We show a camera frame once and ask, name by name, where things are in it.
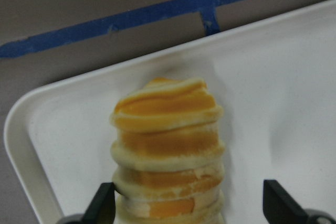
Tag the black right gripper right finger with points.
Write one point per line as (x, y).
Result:
(279, 206)

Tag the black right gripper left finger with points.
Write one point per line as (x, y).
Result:
(102, 207)

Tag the striped orange bread roll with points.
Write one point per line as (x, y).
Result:
(169, 154)

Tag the white rectangular tray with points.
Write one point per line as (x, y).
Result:
(274, 78)

